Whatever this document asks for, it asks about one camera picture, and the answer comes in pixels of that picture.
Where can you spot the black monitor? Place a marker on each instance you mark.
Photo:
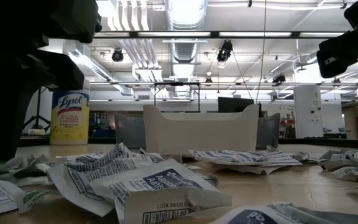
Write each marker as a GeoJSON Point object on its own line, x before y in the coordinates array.
{"type": "Point", "coordinates": [235, 104]}

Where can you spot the green striped strip packet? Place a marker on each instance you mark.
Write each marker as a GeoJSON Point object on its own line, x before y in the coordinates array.
{"type": "Point", "coordinates": [36, 197]}

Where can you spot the black tripod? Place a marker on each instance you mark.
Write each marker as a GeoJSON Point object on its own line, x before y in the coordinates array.
{"type": "Point", "coordinates": [38, 105]}

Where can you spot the white plastic bin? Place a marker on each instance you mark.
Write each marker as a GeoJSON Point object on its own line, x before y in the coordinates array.
{"type": "Point", "coordinates": [197, 133]}

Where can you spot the grey translucent plastic bin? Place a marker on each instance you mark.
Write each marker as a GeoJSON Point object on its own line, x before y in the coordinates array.
{"type": "Point", "coordinates": [267, 133]}
{"type": "Point", "coordinates": [129, 130]}

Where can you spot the black hanging camera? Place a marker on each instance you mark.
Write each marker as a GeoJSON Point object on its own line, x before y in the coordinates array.
{"type": "Point", "coordinates": [225, 49]}

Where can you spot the crumpled white packet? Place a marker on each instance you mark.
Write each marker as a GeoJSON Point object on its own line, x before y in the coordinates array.
{"type": "Point", "coordinates": [73, 189]}

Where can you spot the white pillar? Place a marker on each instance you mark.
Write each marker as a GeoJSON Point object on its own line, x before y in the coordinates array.
{"type": "Point", "coordinates": [308, 112]}

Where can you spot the blue striped bandage packet pile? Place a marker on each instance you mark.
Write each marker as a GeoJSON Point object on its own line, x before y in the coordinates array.
{"type": "Point", "coordinates": [222, 157]}

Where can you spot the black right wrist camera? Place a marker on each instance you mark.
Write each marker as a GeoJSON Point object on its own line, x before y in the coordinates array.
{"type": "Point", "coordinates": [332, 63]}

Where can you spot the white lot number packet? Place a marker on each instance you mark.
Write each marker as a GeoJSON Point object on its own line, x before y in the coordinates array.
{"type": "Point", "coordinates": [166, 208]}

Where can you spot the black ceiling camera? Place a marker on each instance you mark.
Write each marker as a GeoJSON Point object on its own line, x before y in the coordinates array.
{"type": "Point", "coordinates": [117, 56]}
{"type": "Point", "coordinates": [279, 79]}

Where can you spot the black table frame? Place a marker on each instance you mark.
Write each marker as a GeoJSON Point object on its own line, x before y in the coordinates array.
{"type": "Point", "coordinates": [322, 142]}

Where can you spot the plain white packet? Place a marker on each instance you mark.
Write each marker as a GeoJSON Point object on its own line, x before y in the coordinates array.
{"type": "Point", "coordinates": [253, 169]}

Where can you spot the silver ventilation duct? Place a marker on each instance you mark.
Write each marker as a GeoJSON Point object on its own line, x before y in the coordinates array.
{"type": "Point", "coordinates": [183, 49]}

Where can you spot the Lysol wipes canister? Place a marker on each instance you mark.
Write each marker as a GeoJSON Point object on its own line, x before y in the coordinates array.
{"type": "Point", "coordinates": [70, 124]}

